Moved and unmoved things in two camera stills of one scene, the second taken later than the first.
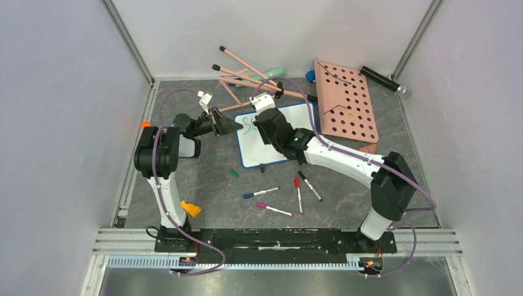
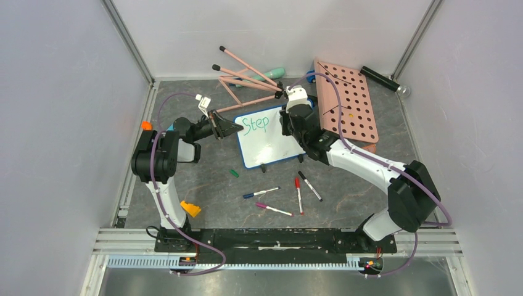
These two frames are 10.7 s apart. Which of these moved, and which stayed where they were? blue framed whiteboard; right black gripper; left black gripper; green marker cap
Moved: right black gripper
Stayed: blue framed whiteboard; green marker cap; left black gripper
